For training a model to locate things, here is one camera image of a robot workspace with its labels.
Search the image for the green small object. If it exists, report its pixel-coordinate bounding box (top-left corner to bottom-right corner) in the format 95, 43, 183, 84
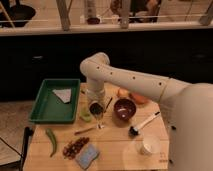
79, 107, 92, 122

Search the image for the orange bowl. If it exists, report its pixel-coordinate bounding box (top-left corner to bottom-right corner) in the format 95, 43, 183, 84
130, 93, 149, 104

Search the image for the metal cup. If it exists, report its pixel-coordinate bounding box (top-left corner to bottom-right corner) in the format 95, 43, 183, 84
89, 102, 104, 120

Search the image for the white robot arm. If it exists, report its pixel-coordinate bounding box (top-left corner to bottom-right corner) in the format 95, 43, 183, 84
80, 52, 213, 171

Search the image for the black stick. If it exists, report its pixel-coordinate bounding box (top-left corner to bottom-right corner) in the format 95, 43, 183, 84
104, 97, 113, 113

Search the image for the grey cloth in tray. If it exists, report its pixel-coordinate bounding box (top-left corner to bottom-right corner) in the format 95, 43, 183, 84
52, 89, 72, 103

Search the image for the dark red bowl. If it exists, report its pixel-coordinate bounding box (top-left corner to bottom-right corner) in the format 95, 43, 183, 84
114, 98, 136, 121

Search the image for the white cup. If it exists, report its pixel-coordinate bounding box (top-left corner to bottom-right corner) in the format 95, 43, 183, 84
140, 135, 161, 155

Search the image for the green plastic tray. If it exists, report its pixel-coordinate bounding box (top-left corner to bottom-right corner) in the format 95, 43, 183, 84
29, 79, 80, 124

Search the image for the green okra pod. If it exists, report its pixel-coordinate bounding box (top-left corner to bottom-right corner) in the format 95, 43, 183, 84
45, 128, 57, 157

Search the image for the brown grape bunch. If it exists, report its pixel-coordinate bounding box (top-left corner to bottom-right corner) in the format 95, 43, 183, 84
63, 137, 89, 159

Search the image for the yellow round fruit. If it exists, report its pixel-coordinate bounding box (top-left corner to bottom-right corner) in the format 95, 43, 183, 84
117, 88, 129, 98

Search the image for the blue sponge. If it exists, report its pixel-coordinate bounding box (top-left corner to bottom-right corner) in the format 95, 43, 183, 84
75, 144, 99, 170

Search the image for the metal fork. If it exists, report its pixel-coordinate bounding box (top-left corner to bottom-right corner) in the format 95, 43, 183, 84
74, 124, 104, 135

